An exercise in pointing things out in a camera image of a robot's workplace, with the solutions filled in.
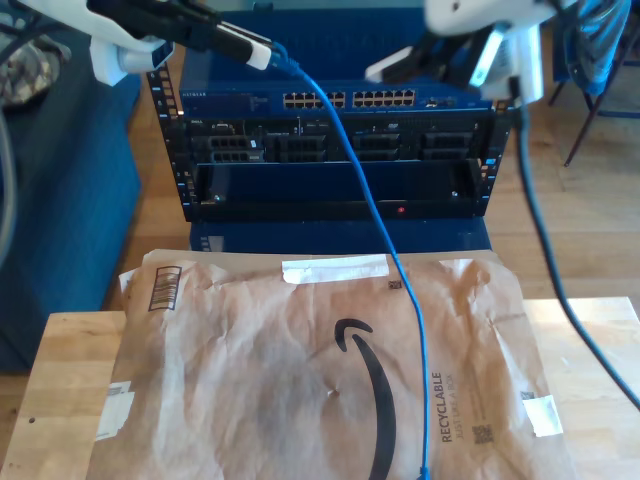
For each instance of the blue network switch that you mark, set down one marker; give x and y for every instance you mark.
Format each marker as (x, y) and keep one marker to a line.
(335, 80)

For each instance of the black rack server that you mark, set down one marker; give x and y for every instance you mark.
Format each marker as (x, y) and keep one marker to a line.
(300, 140)

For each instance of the blue sofa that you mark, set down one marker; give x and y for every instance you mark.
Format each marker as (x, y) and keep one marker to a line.
(65, 200)

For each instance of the black server rack frame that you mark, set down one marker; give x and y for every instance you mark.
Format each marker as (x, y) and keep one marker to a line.
(165, 100)

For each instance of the black rack shelf tray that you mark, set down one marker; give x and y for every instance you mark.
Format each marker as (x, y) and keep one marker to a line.
(300, 210)

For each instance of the camouflage cloth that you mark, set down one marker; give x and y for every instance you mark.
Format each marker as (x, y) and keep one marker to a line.
(30, 75)

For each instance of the long white tape strip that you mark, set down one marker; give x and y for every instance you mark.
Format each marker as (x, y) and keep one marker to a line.
(340, 269)

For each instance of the short white tape piece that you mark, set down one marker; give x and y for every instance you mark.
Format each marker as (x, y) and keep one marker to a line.
(542, 415)

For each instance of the brown paper mailer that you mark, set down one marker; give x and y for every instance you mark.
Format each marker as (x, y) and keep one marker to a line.
(250, 375)

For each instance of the blue denim jacket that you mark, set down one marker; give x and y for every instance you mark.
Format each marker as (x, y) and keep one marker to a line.
(600, 50)

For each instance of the dark metal chair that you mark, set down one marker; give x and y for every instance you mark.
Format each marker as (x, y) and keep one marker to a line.
(581, 135)

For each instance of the white printed label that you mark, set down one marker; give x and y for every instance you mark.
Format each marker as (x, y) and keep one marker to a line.
(115, 410)

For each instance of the blue flat metal box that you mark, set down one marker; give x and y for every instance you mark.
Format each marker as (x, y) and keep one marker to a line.
(300, 237)

